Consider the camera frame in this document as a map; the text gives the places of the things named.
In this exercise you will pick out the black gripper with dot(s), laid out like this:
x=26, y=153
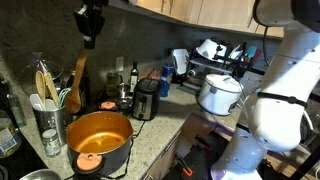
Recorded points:
x=90, y=20

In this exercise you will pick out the long wooden spoon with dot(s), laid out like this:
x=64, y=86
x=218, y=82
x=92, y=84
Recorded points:
x=74, y=98

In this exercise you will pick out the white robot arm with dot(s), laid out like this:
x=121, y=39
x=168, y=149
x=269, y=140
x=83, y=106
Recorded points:
x=280, y=100

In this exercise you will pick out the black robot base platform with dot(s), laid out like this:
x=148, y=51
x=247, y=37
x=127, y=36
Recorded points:
x=203, y=156

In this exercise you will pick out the glass pot lid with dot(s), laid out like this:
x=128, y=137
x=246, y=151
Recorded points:
x=40, y=66

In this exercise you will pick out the oval wooden spoon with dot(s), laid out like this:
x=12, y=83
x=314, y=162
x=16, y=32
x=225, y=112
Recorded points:
x=40, y=85

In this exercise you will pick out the dark pot copper interior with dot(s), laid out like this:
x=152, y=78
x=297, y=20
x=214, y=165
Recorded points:
x=100, y=136

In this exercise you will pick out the clear glass oil jar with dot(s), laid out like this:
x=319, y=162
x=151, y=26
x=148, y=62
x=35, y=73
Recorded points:
x=112, y=85

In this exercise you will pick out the tall green olive oil bottle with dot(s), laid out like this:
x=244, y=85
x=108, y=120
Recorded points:
x=133, y=80

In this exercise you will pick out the small metal cup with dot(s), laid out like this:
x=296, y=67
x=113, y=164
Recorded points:
x=123, y=90

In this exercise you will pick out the teal whisk utensil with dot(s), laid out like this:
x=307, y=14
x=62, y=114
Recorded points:
x=63, y=95

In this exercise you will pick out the flat wooden spatula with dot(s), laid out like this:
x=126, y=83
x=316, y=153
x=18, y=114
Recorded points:
x=51, y=88

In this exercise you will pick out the red plastic bag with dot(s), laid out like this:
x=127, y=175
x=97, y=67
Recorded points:
x=150, y=74

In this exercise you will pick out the small dark round container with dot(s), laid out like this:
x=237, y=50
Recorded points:
x=124, y=106

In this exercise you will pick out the black toaster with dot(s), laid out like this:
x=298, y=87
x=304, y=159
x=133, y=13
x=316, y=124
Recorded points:
x=146, y=100

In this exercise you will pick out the white plastic spatula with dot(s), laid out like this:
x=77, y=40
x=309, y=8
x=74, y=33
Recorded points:
x=36, y=101

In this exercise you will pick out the blue plastic water bottle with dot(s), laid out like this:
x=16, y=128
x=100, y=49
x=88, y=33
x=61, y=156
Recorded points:
x=166, y=80

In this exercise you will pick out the perforated metal utensil holder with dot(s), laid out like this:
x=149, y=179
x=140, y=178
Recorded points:
x=50, y=123

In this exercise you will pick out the clear plastic bottle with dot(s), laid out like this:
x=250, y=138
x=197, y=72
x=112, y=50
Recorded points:
x=16, y=111

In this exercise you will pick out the small white-capped spice jar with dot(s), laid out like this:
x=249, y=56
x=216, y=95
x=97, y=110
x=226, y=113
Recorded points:
x=51, y=143

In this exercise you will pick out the wooden upper cabinet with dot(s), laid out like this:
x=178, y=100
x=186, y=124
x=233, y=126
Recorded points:
x=200, y=13

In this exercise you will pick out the white colander bowl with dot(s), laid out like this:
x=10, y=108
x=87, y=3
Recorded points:
x=210, y=50

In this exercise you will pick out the black dish rack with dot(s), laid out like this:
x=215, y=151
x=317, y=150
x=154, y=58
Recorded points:
x=213, y=65

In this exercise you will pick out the large labelled glass jar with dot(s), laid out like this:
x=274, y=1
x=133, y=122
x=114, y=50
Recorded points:
x=8, y=136

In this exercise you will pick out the lower kitchen cabinet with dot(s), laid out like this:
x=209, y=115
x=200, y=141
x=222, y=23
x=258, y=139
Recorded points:
x=166, y=156

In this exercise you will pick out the white rice cooker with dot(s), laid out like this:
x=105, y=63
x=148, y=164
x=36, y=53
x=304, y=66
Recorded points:
x=218, y=95

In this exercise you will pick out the black electric stove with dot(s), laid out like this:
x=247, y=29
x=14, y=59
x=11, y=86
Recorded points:
x=13, y=165

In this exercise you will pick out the small white dish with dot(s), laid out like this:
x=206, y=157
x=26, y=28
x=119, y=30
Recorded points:
x=236, y=52

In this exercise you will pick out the orange black clamp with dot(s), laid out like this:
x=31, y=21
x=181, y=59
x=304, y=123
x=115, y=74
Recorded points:
x=185, y=166
x=203, y=142

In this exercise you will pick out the teal silicone spatula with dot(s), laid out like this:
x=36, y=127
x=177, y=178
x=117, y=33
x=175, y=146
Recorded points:
x=251, y=51

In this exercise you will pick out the red kitchen utensil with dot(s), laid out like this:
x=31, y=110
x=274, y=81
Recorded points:
x=258, y=56

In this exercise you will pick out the black metal stand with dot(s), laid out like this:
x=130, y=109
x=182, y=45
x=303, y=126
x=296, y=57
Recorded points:
x=305, y=163

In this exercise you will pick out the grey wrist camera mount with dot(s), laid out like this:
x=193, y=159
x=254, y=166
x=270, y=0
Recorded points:
x=80, y=9

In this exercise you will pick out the white wall outlet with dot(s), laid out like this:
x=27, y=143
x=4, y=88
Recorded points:
x=119, y=63

